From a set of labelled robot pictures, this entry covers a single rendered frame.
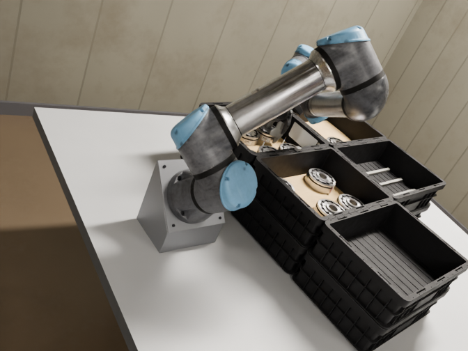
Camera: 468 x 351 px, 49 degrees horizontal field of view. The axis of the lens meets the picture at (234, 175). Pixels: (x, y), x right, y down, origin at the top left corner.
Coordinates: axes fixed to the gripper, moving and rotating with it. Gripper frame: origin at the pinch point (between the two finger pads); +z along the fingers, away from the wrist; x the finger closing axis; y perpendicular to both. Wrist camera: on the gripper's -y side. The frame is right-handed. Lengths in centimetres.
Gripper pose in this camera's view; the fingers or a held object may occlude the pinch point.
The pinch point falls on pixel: (271, 136)
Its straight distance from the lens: 191.3
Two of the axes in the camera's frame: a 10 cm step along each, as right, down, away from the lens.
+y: -7.8, 0.5, -6.3
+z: -3.6, 7.8, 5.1
